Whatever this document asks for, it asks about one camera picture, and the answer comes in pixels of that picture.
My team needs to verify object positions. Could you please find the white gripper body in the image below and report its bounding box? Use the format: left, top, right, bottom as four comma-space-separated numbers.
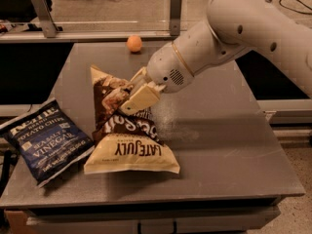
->
146, 42, 194, 93

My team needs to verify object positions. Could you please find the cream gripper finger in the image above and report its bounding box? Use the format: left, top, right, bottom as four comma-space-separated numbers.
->
119, 82, 166, 115
131, 66, 147, 88

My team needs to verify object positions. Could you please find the brown Late July chip bag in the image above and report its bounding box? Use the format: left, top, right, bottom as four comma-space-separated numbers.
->
84, 65, 180, 174

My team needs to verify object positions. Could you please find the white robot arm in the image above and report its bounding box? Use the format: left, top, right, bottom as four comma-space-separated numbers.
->
120, 0, 312, 115

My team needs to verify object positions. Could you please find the blue Kettle chip bag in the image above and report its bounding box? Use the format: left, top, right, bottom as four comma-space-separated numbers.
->
0, 99, 95, 187

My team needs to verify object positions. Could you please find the orange fruit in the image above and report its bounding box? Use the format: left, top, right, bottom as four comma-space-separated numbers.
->
126, 35, 142, 53

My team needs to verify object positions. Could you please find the grey table drawer front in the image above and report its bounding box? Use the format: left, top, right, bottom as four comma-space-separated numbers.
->
26, 206, 281, 234

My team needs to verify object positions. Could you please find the middle metal bracket post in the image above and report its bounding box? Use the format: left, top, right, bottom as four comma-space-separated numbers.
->
169, 0, 182, 36

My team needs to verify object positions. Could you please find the left metal bracket post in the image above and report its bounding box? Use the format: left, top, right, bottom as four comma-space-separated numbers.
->
31, 0, 59, 38

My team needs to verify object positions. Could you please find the grey metal rail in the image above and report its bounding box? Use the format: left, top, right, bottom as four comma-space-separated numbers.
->
0, 31, 175, 44

